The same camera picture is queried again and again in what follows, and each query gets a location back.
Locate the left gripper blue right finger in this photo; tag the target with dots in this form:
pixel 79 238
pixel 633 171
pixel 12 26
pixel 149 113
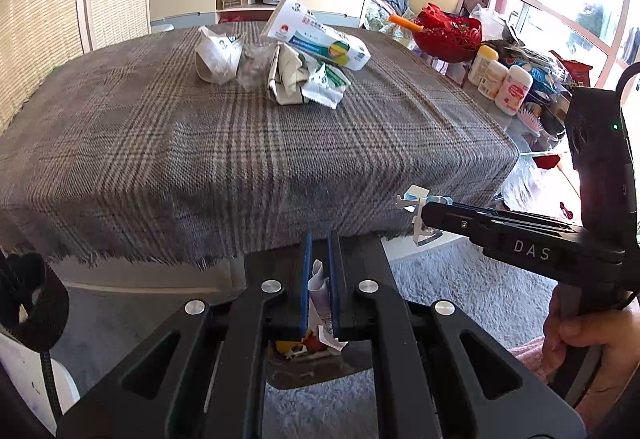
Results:
pixel 437 374

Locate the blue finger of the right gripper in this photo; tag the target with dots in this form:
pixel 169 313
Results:
pixel 436 207

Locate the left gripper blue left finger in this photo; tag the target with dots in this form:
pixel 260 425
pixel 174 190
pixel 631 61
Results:
pixel 201 374

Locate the yellow paper bag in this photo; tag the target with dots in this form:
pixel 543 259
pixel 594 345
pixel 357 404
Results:
pixel 290 347

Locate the red cylindrical can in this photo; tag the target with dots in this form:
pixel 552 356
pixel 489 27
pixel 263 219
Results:
pixel 313 345

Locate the black trash bin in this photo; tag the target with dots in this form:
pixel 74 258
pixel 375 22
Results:
pixel 317 368

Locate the white paper cup trash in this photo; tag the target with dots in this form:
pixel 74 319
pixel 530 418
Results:
pixel 217 56

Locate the person's right hand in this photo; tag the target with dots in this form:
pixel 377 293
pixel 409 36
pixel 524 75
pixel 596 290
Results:
pixel 617 331

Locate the pink label white bottle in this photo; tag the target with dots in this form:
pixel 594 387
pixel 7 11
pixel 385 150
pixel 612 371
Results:
pixel 513 90

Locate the yellow capped white bottle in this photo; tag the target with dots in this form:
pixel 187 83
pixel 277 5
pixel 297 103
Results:
pixel 485 55

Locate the white cream bottle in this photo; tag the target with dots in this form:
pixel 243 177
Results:
pixel 492 79

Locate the red plastic basket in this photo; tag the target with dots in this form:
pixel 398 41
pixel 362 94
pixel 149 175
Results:
pixel 452 39

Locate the white green medicine packet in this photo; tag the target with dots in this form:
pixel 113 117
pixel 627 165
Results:
pixel 326 86

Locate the white black line paper bag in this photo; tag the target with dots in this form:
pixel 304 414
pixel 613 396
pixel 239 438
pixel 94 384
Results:
pixel 289 72

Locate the long white medicine box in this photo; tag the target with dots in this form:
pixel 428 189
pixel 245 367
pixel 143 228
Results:
pixel 294 24

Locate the grey plaid tablecloth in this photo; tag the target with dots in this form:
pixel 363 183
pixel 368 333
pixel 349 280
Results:
pixel 126 152

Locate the white wooden TV cabinet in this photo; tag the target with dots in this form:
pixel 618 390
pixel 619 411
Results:
pixel 185 13

